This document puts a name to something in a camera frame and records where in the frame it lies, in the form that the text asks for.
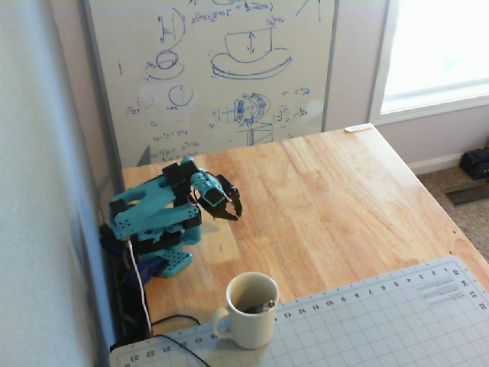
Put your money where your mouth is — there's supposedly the black pen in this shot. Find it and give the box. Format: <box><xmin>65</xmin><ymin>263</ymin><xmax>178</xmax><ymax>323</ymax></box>
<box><xmin>244</xmin><ymin>300</ymin><xmax>276</xmax><ymax>314</ymax></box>

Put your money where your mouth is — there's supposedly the teal gripper black motor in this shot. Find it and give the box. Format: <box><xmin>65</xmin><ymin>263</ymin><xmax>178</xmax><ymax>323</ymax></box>
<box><xmin>190</xmin><ymin>171</ymin><xmax>244</xmax><ymax>222</ymax></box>

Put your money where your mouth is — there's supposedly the bright window white frame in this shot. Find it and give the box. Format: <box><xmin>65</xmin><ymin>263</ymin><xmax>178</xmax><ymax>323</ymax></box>
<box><xmin>368</xmin><ymin>0</ymin><xmax>489</xmax><ymax>125</ymax></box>

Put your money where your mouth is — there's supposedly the white cable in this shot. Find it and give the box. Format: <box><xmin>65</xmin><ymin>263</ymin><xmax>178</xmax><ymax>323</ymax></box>
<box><xmin>128</xmin><ymin>239</ymin><xmax>154</xmax><ymax>339</ymax></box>

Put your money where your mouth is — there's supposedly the grey gridded cutting mat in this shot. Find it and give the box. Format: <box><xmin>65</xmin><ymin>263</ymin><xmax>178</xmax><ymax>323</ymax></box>
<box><xmin>109</xmin><ymin>255</ymin><xmax>489</xmax><ymax>367</ymax></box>

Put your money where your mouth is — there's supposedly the blue table clamp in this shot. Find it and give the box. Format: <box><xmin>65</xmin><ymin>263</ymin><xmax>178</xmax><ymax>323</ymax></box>
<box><xmin>99</xmin><ymin>223</ymin><xmax>166</xmax><ymax>291</ymax></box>

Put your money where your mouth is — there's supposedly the black box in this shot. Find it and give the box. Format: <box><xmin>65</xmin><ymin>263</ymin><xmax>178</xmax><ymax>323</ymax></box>
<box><xmin>459</xmin><ymin>139</ymin><xmax>489</xmax><ymax>181</ymax></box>

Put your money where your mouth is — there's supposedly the black cable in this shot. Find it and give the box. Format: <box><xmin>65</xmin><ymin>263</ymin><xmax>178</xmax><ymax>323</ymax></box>
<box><xmin>151</xmin><ymin>314</ymin><xmax>202</xmax><ymax>326</ymax></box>
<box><xmin>151</xmin><ymin>334</ymin><xmax>209</xmax><ymax>367</ymax></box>

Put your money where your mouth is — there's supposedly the floor vent grille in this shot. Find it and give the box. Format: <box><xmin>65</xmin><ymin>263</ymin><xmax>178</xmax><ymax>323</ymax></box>
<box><xmin>445</xmin><ymin>184</ymin><xmax>489</xmax><ymax>206</ymax></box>

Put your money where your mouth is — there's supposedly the whiteboard with blue drawings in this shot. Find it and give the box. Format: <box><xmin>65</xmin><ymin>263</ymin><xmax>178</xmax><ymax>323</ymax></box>
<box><xmin>78</xmin><ymin>0</ymin><xmax>341</xmax><ymax>169</ymax></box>

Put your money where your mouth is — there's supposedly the white baseboard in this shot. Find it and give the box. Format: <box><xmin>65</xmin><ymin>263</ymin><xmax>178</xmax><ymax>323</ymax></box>
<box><xmin>406</xmin><ymin>152</ymin><xmax>465</xmax><ymax>175</ymax></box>

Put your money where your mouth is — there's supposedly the cream ceramic mug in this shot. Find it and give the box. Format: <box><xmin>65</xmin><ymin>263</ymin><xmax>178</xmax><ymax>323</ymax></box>
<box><xmin>209</xmin><ymin>271</ymin><xmax>280</xmax><ymax>350</ymax></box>

